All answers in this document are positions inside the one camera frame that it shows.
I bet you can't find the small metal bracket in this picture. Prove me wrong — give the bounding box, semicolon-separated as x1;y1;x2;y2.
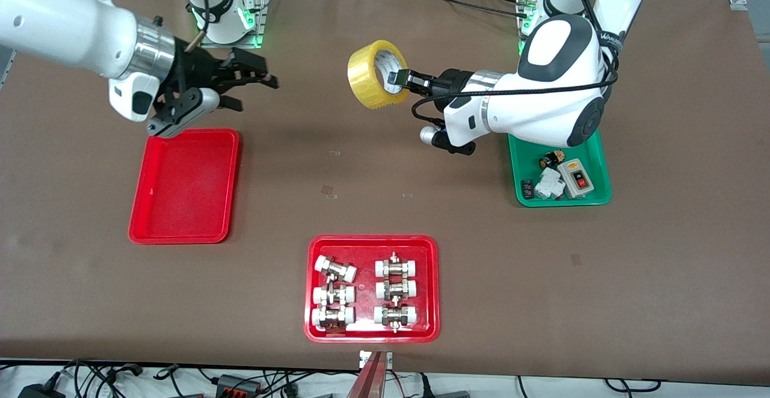
359;350;393;370

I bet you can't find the grey on-off switch box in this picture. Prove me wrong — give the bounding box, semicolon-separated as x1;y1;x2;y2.
556;158;596;199

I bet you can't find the yellow packing tape roll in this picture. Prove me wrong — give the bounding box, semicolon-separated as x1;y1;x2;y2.
347;40;411;110

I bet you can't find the red metal bar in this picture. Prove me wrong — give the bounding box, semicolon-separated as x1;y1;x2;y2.
346;351;392;398

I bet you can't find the green plastic tray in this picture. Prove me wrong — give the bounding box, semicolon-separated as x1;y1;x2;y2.
508;129;613;208

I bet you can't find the black power adapter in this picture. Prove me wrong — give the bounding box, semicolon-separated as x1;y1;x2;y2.
18;380;67;398

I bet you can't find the white circuit breaker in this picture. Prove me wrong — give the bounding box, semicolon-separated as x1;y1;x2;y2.
534;167;566;200

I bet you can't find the white metal pipe fitting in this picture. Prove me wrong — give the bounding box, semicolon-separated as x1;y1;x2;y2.
375;279;419;301
311;305;356;331
373;304;418;332
314;255;358;283
375;253;419;278
312;284;356;306

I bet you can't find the red tray with fittings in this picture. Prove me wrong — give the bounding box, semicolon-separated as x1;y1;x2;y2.
304;234;441;344

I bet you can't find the black base connector cable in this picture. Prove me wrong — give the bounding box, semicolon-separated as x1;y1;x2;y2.
414;0;536;19

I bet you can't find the red plastic tray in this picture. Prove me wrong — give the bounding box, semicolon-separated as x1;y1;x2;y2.
128;128;241;245

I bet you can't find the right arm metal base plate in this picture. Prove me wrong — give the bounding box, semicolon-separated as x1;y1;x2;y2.
200;0;268;49

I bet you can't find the black orange cable connector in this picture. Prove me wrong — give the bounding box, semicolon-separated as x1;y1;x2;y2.
217;374;260;396

